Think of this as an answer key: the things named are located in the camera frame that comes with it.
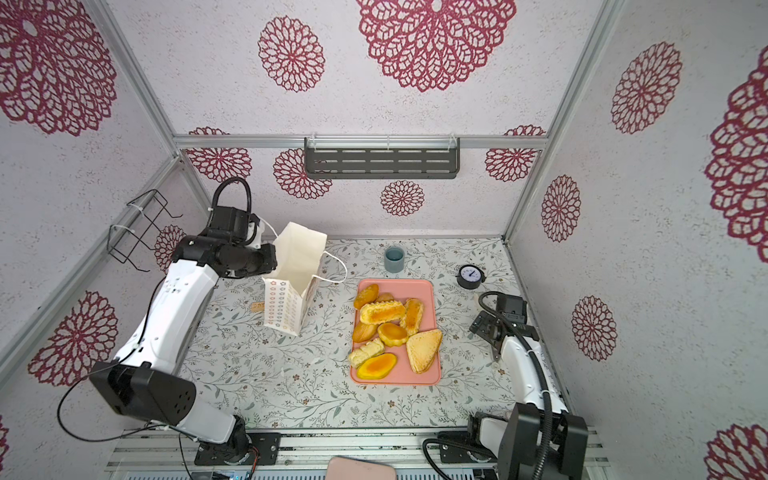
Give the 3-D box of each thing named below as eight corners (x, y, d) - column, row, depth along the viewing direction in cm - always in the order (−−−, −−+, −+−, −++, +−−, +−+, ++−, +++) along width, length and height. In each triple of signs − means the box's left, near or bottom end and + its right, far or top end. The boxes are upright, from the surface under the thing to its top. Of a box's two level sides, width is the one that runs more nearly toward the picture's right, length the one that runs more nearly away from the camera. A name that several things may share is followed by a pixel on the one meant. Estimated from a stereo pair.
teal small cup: (384, 272, 113) (384, 260, 107) (384, 258, 117) (384, 246, 112) (404, 272, 113) (405, 260, 107) (403, 258, 117) (404, 246, 112)
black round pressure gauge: (458, 289, 107) (460, 283, 105) (454, 270, 113) (456, 264, 110) (484, 289, 107) (487, 283, 105) (479, 270, 113) (482, 264, 110)
